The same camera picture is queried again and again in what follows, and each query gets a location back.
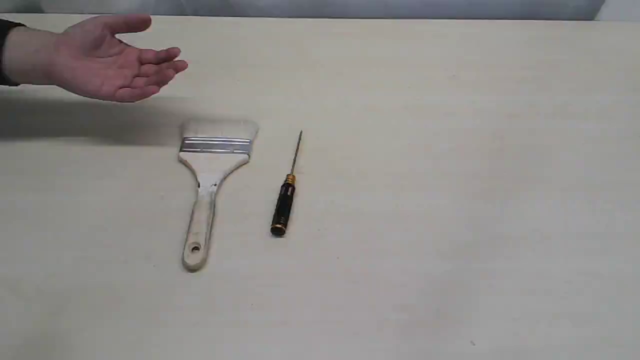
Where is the bare open human hand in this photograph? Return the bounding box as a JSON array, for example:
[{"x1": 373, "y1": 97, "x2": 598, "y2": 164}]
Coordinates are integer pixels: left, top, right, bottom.
[{"x1": 46, "y1": 14, "x2": 189, "y2": 103}]

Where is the black gold handled screwdriver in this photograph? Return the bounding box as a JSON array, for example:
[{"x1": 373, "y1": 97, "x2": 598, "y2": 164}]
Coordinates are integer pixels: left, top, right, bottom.
[{"x1": 270, "y1": 130, "x2": 303, "y2": 238}]

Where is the wide wooden paint brush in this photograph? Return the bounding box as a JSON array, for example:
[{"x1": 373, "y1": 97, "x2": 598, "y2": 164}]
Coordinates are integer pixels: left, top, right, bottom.
[{"x1": 178, "y1": 120, "x2": 259, "y2": 272}]

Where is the forearm with black sleeve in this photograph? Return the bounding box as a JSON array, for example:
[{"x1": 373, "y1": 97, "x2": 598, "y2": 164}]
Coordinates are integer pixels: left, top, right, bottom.
[{"x1": 0, "y1": 19, "x2": 58, "y2": 87}]

